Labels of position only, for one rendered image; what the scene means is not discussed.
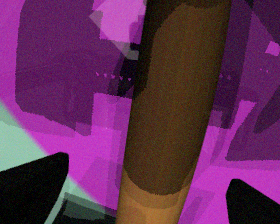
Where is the brown cylinder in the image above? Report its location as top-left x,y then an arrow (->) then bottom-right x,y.
115,0 -> 231,224

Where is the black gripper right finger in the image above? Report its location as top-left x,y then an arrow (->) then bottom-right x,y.
226,178 -> 280,224

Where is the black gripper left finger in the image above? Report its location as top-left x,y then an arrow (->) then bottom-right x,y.
0,152 -> 69,224

